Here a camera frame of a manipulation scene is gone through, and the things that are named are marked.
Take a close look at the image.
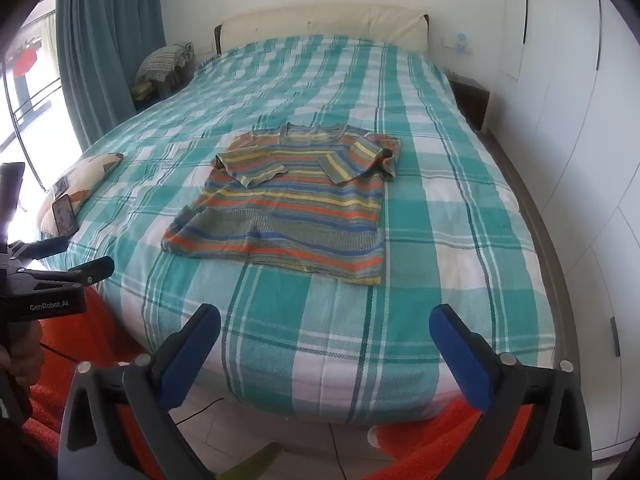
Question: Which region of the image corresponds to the red hanging object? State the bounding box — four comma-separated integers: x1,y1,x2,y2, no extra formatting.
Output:
14,46,40,77

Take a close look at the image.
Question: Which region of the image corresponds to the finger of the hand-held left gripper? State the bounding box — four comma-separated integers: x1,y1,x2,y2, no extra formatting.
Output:
20,256,116,288
9,236,70,262

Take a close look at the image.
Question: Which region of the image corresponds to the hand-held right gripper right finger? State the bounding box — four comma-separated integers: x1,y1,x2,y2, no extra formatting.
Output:
429,303,593,480

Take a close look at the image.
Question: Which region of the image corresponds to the orange fuzzy cloth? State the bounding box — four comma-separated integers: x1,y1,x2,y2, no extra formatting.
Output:
20,282,538,480

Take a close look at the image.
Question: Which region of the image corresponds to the person's left hand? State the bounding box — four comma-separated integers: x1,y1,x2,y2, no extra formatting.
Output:
0,327,47,388

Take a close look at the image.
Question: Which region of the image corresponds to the black window grille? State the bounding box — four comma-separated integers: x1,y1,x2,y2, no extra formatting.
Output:
0,35,63,196

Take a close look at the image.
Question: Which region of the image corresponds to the cream padded headboard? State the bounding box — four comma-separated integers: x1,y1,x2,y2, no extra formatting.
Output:
215,2,431,56

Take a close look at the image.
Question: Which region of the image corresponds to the dark bedside table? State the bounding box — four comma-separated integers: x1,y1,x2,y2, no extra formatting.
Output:
447,75,491,133

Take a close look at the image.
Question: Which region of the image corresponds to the teal curtain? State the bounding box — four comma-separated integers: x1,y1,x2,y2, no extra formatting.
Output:
55,0,167,153

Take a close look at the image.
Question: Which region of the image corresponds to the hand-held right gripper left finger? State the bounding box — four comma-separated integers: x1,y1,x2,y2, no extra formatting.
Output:
59,303,222,480

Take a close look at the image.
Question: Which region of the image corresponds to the patterned pillow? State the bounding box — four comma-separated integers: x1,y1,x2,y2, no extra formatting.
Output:
37,152,125,237

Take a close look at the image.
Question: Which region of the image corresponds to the checked cloth pile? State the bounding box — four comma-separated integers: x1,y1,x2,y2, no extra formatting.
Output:
132,40,196,101

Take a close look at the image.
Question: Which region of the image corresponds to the white wall socket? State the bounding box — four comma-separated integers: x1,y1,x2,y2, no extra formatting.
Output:
442,32,473,54

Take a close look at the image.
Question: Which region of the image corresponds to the grey bed frame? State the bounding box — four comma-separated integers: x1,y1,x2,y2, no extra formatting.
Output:
487,130,567,361

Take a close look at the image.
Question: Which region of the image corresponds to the teal checked bedspread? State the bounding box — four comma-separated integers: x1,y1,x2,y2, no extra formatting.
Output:
65,35,557,423

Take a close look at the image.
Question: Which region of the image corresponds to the white wardrobe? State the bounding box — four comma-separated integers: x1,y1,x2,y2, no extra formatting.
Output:
500,0,640,461

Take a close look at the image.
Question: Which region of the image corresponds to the black smartphone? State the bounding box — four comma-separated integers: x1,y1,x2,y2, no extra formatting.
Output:
51,194,80,237

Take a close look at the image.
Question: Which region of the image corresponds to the striped knit sweater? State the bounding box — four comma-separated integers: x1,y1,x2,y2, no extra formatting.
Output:
160,122,402,287

